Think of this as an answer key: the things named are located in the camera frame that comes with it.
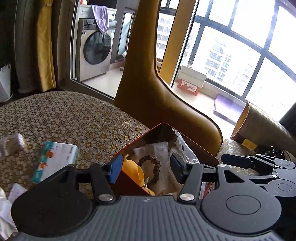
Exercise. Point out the yellow rubber chicken toy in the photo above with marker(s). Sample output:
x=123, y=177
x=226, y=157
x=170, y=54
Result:
x=135, y=172

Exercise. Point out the teal white tissue pack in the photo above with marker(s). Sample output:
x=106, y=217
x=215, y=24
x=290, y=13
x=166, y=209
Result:
x=54, y=156

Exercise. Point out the small pink white sachet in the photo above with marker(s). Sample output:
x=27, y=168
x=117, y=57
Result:
x=16, y=191

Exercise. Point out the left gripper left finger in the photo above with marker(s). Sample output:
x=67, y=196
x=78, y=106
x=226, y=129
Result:
x=102, y=176

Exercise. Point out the red white cardboard box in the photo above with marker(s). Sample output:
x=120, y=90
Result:
x=190, y=80

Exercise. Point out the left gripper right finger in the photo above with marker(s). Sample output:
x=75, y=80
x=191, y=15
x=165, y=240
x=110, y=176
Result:
x=190, y=176

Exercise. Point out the white fabric piece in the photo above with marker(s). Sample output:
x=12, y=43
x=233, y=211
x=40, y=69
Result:
x=7, y=224

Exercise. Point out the front load washing machine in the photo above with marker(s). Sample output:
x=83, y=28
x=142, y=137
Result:
x=93, y=48

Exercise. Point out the clear plastic bag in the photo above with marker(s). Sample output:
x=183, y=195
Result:
x=183, y=150

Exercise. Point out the tan giraffe shaped chair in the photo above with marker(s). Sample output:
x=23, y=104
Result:
x=147, y=98

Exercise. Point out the purple towel on washer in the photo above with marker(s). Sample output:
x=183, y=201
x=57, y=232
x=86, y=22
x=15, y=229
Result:
x=101, y=17

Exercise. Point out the white plant pot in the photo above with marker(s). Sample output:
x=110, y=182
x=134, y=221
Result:
x=5, y=83

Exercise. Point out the rolled beige mat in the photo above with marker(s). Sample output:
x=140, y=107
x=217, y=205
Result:
x=256, y=128

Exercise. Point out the bag of cotton swabs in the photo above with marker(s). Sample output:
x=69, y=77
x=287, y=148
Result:
x=11, y=144

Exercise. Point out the tall covered air conditioner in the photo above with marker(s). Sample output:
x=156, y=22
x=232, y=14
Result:
x=25, y=45

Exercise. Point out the brown beaded scrunchie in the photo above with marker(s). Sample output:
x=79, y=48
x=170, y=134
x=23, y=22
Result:
x=153, y=168

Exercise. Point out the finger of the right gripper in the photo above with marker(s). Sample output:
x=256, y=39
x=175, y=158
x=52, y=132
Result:
x=239, y=161

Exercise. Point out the yellow curtain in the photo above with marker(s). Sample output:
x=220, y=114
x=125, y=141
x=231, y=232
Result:
x=44, y=46

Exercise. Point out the purple floor mat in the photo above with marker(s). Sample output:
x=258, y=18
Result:
x=227, y=109

